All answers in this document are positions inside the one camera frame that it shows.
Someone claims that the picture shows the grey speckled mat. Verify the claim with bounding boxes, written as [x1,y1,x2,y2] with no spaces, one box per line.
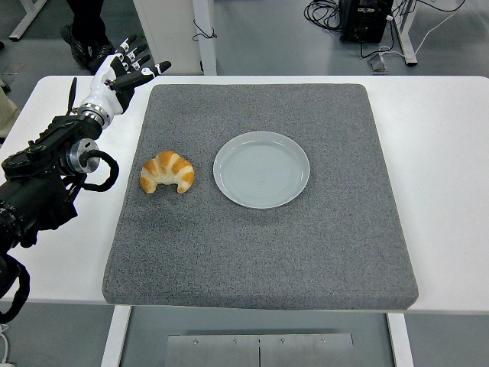
[102,83,419,311]

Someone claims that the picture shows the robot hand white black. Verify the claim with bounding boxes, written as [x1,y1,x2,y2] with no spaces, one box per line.
[79,34,172,118]

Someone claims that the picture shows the golden croissant bread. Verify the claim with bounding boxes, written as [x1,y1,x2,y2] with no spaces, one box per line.
[139,150,196,195]

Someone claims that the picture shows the person's legs and feet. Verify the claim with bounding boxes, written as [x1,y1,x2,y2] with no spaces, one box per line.
[60,0,116,74]

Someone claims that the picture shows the grey floor socket box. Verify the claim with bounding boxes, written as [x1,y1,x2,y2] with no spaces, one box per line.
[367,53,390,73]

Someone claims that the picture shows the white cabinet panel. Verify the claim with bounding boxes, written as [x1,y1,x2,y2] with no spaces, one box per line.
[132,0,219,76]

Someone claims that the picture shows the white cable coil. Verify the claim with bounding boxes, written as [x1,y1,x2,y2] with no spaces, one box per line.
[0,323,14,367]

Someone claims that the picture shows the white desk leg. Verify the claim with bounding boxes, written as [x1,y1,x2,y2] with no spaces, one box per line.
[393,0,419,67]
[8,0,49,42]

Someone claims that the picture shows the black computer case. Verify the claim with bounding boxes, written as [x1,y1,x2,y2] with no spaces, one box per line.
[338,0,394,44]

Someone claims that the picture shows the light grey round plate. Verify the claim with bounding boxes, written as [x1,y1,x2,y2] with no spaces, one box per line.
[212,131,311,210]

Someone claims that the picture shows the thin black looped cable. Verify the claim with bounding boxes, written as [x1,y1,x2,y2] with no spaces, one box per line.
[192,18,218,43]

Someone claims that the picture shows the black cable bundle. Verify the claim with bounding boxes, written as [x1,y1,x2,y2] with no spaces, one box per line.
[303,0,343,32]

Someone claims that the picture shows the grey metal plate with screws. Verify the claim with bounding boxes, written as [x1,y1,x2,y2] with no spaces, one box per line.
[167,333,355,367]

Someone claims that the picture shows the person's leg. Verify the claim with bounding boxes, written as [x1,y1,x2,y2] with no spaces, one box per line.
[0,78,21,139]

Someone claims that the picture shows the white table leg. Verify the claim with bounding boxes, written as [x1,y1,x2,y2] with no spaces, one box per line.
[99,305,131,367]
[386,312,416,367]

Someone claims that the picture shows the long white cable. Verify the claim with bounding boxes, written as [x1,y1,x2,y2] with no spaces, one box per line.
[376,0,468,62]

